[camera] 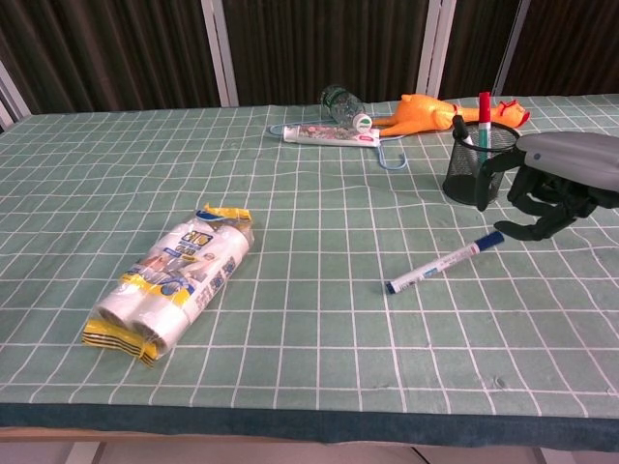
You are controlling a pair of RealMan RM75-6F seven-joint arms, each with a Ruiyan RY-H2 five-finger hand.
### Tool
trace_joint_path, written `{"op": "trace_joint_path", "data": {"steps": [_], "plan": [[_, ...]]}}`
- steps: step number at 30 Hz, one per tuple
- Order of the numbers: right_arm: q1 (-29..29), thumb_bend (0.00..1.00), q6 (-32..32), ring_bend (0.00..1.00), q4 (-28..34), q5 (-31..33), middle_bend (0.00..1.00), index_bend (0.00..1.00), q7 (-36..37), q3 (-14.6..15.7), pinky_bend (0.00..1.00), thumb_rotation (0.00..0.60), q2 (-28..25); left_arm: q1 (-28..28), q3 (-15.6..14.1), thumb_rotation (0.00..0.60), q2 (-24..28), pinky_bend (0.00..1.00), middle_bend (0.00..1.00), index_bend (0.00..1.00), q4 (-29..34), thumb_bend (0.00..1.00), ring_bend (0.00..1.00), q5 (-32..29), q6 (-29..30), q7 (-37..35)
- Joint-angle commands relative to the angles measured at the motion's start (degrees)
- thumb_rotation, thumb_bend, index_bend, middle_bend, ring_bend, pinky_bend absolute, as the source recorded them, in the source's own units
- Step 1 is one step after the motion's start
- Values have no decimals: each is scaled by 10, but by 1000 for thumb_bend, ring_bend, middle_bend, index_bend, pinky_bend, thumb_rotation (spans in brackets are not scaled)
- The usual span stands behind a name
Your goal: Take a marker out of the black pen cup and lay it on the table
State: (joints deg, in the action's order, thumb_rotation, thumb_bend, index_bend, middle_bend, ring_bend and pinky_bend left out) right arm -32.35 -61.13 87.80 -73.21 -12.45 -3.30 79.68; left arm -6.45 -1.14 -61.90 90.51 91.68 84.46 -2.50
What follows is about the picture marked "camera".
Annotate white toothpaste tube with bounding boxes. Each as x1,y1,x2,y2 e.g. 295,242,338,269
281,123,381,148

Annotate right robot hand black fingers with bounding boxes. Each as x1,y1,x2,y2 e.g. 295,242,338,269
476,131,619,242

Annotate pack of white bag rolls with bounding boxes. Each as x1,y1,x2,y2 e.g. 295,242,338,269
80,202,256,369

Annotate black marker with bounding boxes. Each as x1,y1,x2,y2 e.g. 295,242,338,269
452,114,478,147

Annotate clear plastic bottle green label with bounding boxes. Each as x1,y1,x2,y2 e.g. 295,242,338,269
318,83,374,133

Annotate green grid tablecloth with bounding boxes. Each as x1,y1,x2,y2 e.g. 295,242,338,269
0,94,619,442

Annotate blue cap marker pen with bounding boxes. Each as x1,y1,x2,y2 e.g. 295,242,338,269
384,230,506,297

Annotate light blue wire hanger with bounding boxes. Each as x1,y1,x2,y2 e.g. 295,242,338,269
268,114,407,171

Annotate red capped marker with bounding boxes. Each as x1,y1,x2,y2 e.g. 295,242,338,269
477,91,493,166

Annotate white partition frame post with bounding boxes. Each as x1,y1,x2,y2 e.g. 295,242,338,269
199,0,241,108
0,60,33,132
414,0,457,102
491,0,532,98

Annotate black mesh pen holder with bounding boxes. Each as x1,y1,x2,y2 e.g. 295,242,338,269
442,118,521,205

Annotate orange rubber chicken toy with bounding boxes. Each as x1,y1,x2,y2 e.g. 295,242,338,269
370,92,532,142

